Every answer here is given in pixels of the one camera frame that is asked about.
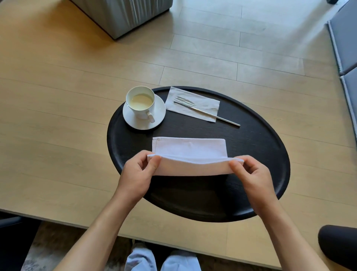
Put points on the person's right hand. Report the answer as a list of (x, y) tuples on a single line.
[(256, 187)]

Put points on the person's left hand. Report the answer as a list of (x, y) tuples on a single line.
[(131, 181)]

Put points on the person's right thumb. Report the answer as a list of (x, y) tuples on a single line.
[(235, 170)]

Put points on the person's left thumb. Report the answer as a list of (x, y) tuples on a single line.
[(153, 166)]

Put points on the white cloth napkin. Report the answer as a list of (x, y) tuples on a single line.
[(189, 150)]

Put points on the person's right forearm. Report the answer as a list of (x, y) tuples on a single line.
[(290, 243)]

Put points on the person's left forearm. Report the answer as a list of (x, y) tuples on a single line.
[(96, 240)]

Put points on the black oval side table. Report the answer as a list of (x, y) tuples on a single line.
[(256, 145)]

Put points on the white ceramic saucer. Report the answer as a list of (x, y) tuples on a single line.
[(159, 114)]

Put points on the white ceramic cup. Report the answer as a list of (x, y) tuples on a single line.
[(145, 113)]

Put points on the silver fork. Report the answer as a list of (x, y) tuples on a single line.
[(212, 114)]

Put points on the milky drink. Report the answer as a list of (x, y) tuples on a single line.
[(141, 101)]

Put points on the grey paper napkin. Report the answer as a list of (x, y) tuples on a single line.
[(200, 104)]

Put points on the person's left leg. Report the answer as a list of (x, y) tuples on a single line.
[(139, 258)]

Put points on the person's leg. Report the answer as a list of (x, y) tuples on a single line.
[(181, 262), (139, 258)]

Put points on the person's right leg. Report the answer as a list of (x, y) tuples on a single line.
[(181, 262)]

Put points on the black chair armrest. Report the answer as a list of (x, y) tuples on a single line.
[(339, 245)]

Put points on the grey seat cushion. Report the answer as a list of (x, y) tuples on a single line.
[(352, 95), (345, 36)]

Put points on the grey upholstered ottoman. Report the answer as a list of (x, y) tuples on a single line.
[(120, 14)]

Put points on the dark chair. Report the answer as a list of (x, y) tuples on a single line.
[(14, 243)]

